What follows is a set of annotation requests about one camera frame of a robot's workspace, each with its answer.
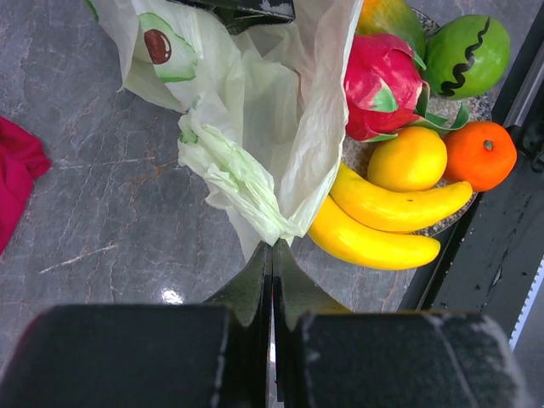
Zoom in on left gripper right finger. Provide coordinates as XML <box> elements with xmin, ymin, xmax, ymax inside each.
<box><xmin>272</xmin><ymin>239</ymin><xmax>351</xmax><ymax>407</ymax></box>

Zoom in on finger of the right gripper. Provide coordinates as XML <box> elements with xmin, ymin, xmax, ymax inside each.
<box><xmin>176</xmin><ymin>0</ymin><xmax>296</xmax><ymax>35</ymax></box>

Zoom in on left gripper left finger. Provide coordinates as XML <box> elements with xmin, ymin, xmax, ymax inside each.
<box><xmin>205</xmin><ymin>242</ymin><xmax>272</xmax><ymax>407</ymax></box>

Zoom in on pale green plastic bag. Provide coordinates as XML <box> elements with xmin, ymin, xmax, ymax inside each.
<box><xmin>88</xmin><ymin>1</ymin><xmax>362</xmax><ymax>256</ymax></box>

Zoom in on yellow banana bunch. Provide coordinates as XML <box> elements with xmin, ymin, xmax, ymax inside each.
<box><xmin>309</xmin><ymin>164</ymin><xmax>473</xmax><ymax>270</ymax></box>

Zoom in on orange green mango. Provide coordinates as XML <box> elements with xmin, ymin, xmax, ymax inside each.
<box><xmin>356</xmin><ymin>0</ymin><xmax>427</xmax><ymax>58</ymax></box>

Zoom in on red dragon fruit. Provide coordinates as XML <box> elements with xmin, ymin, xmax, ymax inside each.
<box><xmin>344</xmin><ymin>33</ymin><xmax>469</xmax><ymax>142</ymax></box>

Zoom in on yellow lemon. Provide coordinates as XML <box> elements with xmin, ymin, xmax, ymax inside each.
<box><xmin>366</xmin><ymin>127</ymin><xmax>447</xmax><ymax>192</ymax></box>

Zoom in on orange tangerine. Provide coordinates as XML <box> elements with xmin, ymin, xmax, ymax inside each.
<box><xmin>443</xmin><ymin>122</ymin><xmax>518</xmax><ymax>192</ymax></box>

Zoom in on speckled round plate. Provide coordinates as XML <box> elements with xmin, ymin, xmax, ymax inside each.
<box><xmin>339</xmin><ymin>8</ymin><xmax>494</xmax><ymax>239</ymax></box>

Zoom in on red cloth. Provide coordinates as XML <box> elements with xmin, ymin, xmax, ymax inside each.
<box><xmin>1</xmin><ymin>117</ymin><xmax>51</xmax><ymax>252</ymax></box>

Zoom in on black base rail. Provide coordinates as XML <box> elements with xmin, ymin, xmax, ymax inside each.
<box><xmin>399</xmin><ymin>11</ymin><xmax>543</xmax><ymax>346</ymax></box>

